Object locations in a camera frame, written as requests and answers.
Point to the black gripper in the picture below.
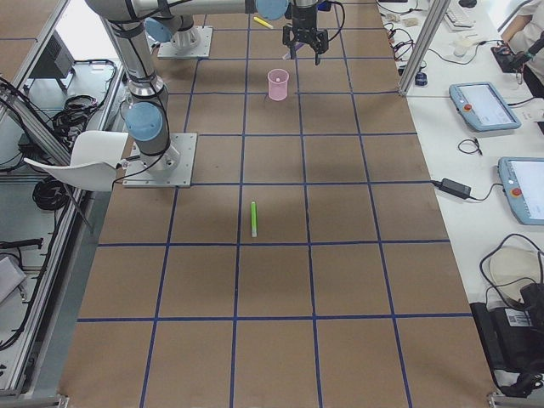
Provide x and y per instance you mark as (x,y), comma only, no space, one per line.
(304,18)

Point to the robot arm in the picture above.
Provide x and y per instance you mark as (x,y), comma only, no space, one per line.
(126,20)

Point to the pink mesh cup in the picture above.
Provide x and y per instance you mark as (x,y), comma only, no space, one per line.
(278,91)

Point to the yellow marker pen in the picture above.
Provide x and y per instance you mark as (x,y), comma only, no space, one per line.
(263,22)

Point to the green marker pen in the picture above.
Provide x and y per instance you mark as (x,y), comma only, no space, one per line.
(254,219)

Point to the far teach pendant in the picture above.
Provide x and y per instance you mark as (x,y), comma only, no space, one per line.
(482,107)

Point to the teach pendant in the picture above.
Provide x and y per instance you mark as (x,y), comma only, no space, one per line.
(482,107)
(522,180)

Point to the black power adapter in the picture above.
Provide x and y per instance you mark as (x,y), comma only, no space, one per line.
(459,190)

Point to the person in white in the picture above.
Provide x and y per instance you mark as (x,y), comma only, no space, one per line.
(522,32)

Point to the white chair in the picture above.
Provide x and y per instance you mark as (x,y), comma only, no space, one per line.
(93,165)

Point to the near teach pendant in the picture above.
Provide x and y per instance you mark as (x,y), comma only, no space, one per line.
(522,180)

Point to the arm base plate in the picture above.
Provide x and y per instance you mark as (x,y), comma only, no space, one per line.
(173,169)
(192,44)

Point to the aluminium frame post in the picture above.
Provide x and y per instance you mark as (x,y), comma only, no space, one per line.
(430,26)

